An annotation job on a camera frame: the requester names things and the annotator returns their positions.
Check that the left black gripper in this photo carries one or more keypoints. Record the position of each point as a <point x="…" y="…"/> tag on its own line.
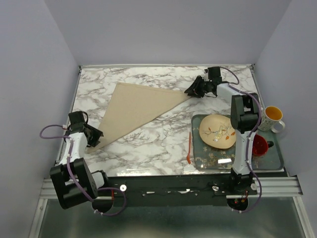
<point x="94" y="141"/>

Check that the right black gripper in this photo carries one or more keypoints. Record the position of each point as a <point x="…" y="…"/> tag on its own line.
<point x="192" y="89"/>

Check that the beige cloth napkin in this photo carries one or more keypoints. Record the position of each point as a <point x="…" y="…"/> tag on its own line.
<point x="132" y="106"/>

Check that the orange plastic fork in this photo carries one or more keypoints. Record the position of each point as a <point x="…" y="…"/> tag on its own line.
<point x="188" y="157"/>

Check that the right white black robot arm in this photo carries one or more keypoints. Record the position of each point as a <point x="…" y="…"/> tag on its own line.
<point x="245" y="117"/>

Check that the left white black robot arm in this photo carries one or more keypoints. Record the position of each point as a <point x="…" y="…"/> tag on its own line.
<point x="73" y="182"/>

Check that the white floral mug yellow inside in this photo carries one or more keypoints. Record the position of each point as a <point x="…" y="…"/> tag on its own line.
<point x="272" y="120"/>

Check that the beige floral plate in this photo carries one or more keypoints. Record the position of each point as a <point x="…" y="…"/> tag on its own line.
<point x="217" y="131"/>

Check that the red black cup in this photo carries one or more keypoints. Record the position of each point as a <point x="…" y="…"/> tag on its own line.
<point x="261" y="146"/>

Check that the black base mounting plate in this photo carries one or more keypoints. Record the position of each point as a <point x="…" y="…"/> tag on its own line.
<point x="111" y="200"/>

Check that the aluminium frame rail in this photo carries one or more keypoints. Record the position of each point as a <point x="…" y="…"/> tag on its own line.
<point x="271" y="187"/>

